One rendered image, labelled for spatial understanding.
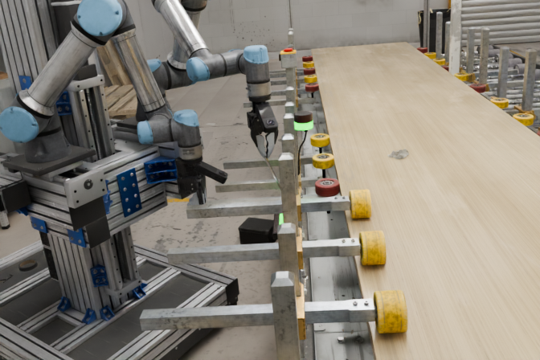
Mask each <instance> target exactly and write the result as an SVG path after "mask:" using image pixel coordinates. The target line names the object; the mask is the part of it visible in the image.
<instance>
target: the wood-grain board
mask: <svg viewBox="0 0 540 360"><path fill-rule="evenodd" d="M311 53H312V57H313V62H314V68H315V72H316V76H317V83H318V85H319V93H320V97H321V104H322V108H323V112H324V116H325V123H326V128H327V132H328V135H329V143H330V147H331V151H332V155H333V157H334V167H335V171H336V175H337V180H338V181H339V186H340V195H341V196H348V197H349V193H350V190H369V191H370V197H371V202H372V206H371V207H372V212H371V217H370V218H359V219H352V218H351V216H350V211H344V214H345V218H346V226H347V230H348V234H349V237H350V238H358V241H359V233H360V232H361V231H383V234H384V236H385V241H386V246H387V261H386V263H385V264H376V265H362V261H361V257H360V256H353V258H354V265H355V269H356V273H357V277H358V284H359V288H360V293H361V297H362V299H373V302H374V292H375V291H387V290H402V291H403V293H404V296H405V299H406V303H407V316H408V327H407V332H404V333H379V332H378V331H377V328H376V324H375V321H372V322H367V328H368V332H369V335H370V343H371V347H372V351H373V355H374V360H540V136H539V135H537V134H536V133H534V132H533V131H531V130H530V129H528V128H527V127H525V126H524V125H523V124H522V123H520V122H519V121H517V120H516V119H514V118H513V117H511V116H510V115H509V114H508V113H506V112H504V111H503V110H502V109H500V108H498V107H497V106H496V105H495V104H493V103H492V102H491V101H489V100H487V99H486V98H485V97H483V96H482V95H481V94H479V93H478V92H476V91H475V90H473V89H472V88H470V87H469V86H468V85H467V84H465V83H464V82H462V81H461V80H459V79H458V78H456V77H455V76H454V75H453V74H451V73H450V72H448V71H447V70H445V69H444V68H442V67H441V66H440V65H439V64H437V63H435V62H434V61H433V60H431V59H429V58H428V57H427V56H426V55H424V54H423V53H422V52H420V51H418V50H417V49H416V48H414V47H413V46H412V45H410V44H409V43H407V42H401V43H381V44H370V45H359V46H348V47H328V48H317V49H311ZM403 149H406V150H407V151H408V152H409V155H407V156H406V157H405V158H400V159H395V157H388V156H387V155H388V154H391V153H392V151H393V150H394V151H395V152H396V151H397V150H403Z"/></svg>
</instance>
